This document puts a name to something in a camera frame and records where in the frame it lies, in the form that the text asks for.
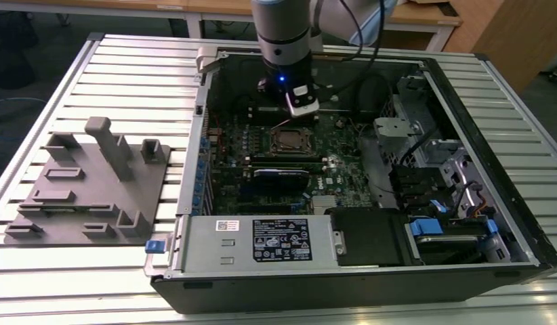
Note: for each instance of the silver CPU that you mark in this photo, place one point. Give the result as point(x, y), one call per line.
point(291, 138)

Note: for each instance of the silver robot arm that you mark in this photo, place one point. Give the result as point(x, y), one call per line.
point(280, 27)

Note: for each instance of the CPU socket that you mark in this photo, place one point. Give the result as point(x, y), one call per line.
point(272, 154)

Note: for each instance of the pale blue teach pendant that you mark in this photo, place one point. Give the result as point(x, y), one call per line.
point(371, 27)

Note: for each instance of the green RAM stick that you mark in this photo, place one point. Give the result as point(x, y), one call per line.
point(287, 165)

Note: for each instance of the silver metal drive cage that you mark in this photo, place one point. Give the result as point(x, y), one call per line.
point(395, 127)

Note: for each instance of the green motherboard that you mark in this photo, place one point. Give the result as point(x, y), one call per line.
point(346, 169)

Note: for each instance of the black graphics card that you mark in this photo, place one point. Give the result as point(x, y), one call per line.
point(280, 183)

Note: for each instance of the silver chipset heatsink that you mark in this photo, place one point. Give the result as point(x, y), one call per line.
point(326, 200)

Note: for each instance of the grey parts rack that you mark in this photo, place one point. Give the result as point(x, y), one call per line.
point(101, 189)

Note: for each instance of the brown wooden cabinet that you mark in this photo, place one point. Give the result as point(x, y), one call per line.
point(522, 40)

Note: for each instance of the silver power supply unit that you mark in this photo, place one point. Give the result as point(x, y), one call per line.
point(205, 250)

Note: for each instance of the blue case latch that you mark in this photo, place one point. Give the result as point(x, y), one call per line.
point(153, 246)

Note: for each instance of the black office chair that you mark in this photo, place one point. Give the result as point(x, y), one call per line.
point(9, 50)

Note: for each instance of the black PC case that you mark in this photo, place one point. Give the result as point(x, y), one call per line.
point(306, 294)

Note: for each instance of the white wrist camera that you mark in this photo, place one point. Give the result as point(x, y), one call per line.
point(303, 105)

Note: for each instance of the wooden desk white frame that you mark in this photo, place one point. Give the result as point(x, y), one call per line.
point(101, 2)
point(434, 17)

